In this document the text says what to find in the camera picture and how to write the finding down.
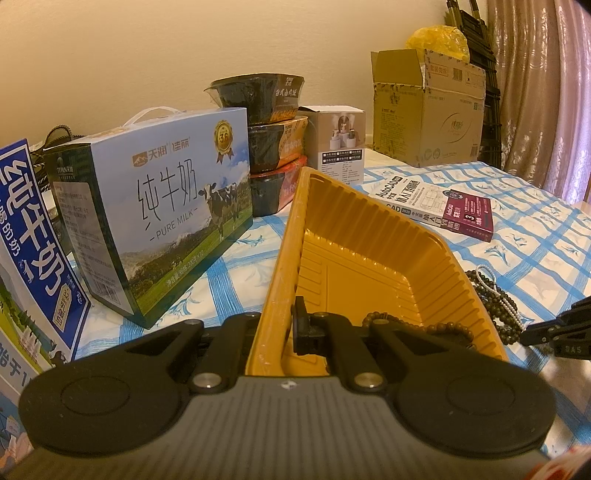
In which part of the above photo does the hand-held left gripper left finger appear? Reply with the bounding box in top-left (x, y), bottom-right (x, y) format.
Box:
top-left (104, 313), bottom-right (262, 395)

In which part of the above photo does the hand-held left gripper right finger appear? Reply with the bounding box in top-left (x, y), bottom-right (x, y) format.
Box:
top-left (290, 295), bottom-right (485, 393)

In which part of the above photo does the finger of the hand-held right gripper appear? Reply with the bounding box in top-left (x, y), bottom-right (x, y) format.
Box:
top-left (521, 300), bottom-right (591, 361)

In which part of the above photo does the white pearl bracelet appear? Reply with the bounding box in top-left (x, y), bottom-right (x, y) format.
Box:
top-left (475, 265), bottom-right (525, 330)

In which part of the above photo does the dark bead necklace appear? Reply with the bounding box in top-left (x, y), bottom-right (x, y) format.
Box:
top-left (465, 268), bottom-right (526, 344)

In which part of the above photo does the yellow plastic tray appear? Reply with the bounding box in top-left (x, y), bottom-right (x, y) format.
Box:
top-left (245, 167), bottom-right (509, 377)

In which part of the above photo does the brown bead bracelet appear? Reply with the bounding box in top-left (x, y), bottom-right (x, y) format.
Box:
top-left (361, 311), bottom-right (476, 349)

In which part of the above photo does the blue checked sheet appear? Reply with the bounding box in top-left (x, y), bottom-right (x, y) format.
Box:
top-left (69, 159), bottom-right (591, 462)

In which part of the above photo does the red and white packet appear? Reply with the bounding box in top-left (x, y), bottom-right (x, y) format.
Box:
top-left (547, 455), bottom-right (591, 480)

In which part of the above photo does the light blue cow milk box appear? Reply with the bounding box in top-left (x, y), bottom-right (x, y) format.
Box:
top-left (44, 107), bottom-right (254, 329)

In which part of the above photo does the red instant food bowl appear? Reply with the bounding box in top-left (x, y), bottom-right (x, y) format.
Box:
top-left (249, 154), bottom-right (309, 217)

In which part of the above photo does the white and maroon book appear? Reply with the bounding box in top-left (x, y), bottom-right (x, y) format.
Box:
top-left (367, 166), bottom-right (495, 243)

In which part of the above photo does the white humidifier box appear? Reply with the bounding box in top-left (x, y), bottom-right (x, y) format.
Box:
top-left (298, 105), bottom-right (366, 185)

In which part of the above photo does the orange instant food bowl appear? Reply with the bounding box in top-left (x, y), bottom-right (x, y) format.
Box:
top-left (247, 115), bottom-right (309, 174)

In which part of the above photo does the dark blue milk box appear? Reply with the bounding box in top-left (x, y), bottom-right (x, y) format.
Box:
top-left (0, 137), bottom-right (92, 363)

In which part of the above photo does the illustrated pale blue box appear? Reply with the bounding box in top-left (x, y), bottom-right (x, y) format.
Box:
top-left (0, 277), bottom-right (54, 467)

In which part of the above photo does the black instant food bowl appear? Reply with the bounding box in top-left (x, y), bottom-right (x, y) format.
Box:
top-left (204, 73), bottom-right (308, 125)

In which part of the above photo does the brown cardboard box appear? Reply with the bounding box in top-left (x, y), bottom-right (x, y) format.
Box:
top-left (369, 48), bottom-right (488, 168)

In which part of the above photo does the patterned curtain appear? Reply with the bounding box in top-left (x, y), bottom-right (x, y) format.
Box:
top-left (487, 0), bottom-right (591, 204)

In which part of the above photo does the black folding rack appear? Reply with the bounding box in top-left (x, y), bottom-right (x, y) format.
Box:
top-left (444, 0), bottom-right (504, 169)

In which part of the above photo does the yellow plastic bag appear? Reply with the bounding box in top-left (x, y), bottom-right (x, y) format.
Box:
top-left (405, 25), bottom-right (471, 63)

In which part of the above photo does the black cord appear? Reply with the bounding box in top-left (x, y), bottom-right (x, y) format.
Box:
top-left (28, 124), bottom-right (77, 191)

